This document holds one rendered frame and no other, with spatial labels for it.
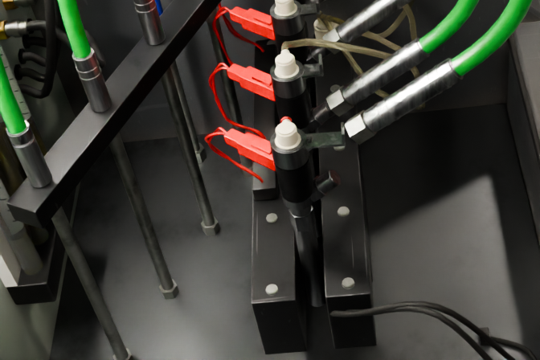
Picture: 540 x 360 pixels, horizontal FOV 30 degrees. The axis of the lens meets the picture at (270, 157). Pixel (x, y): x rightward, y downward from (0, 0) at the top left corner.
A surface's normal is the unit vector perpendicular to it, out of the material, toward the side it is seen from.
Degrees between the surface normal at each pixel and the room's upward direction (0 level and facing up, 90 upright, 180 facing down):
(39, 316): 90
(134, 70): 0
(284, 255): 0
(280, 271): 0
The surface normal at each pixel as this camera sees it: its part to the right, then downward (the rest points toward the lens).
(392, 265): -0.15, -0.68
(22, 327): 0.99, -0.10
